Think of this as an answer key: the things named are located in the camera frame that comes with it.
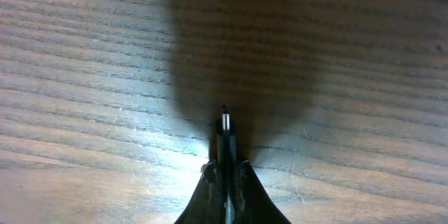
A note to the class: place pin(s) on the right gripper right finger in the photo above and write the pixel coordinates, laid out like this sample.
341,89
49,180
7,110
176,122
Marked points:
252,204

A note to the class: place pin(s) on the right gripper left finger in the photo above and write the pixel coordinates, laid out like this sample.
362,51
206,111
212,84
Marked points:
206,205

